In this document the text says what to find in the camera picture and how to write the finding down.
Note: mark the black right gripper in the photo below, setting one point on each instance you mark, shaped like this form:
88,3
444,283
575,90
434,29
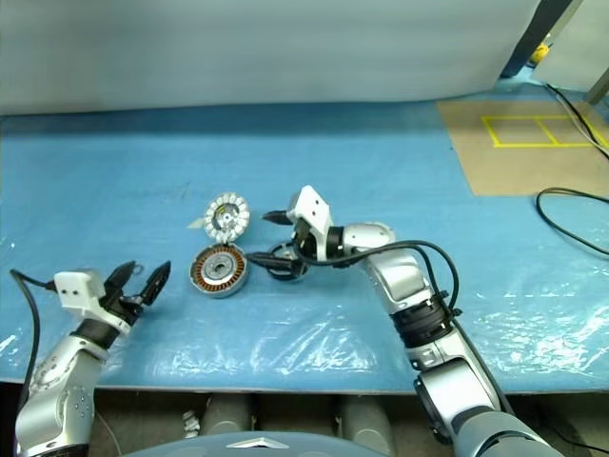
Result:
306,246

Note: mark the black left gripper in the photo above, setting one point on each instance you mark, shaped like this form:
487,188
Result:
124,308

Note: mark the black spoked rotor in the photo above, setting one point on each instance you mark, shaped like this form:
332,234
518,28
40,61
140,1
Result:
281,277

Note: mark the silver motor housing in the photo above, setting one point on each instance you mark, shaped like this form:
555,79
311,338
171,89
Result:
202,277

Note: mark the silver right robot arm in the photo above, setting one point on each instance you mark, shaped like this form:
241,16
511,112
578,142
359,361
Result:
404,281

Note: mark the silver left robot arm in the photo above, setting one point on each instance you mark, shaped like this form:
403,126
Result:
57,390

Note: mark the blue table cover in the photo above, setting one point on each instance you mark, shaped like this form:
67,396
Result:
95,166

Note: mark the white crumpled object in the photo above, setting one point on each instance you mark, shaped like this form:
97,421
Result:
190,423

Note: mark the grey rounded cylinder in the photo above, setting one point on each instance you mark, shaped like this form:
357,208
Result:
227,414
366,421

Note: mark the grey robot torso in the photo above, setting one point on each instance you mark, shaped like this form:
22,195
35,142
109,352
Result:
190,450

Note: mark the white backdrop panel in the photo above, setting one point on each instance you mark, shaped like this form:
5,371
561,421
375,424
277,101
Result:
238,47

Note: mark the brown cardboard sheet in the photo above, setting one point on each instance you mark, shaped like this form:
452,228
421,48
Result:
499,166

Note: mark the yellow tape rectangle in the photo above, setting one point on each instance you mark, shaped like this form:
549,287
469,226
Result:
523,117

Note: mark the small yellow object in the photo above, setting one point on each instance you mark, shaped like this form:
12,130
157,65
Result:
540,53

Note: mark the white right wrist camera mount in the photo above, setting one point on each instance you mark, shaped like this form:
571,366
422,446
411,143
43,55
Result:
311,207

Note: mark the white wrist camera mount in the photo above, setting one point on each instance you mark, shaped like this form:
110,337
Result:
76,288
311,207

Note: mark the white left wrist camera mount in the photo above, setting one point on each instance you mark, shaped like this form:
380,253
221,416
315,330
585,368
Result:
76,288

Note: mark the dark blue post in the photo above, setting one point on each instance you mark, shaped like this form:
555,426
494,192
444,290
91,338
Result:
537,33

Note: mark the grey metal post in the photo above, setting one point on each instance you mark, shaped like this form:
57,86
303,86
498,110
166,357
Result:
598,85

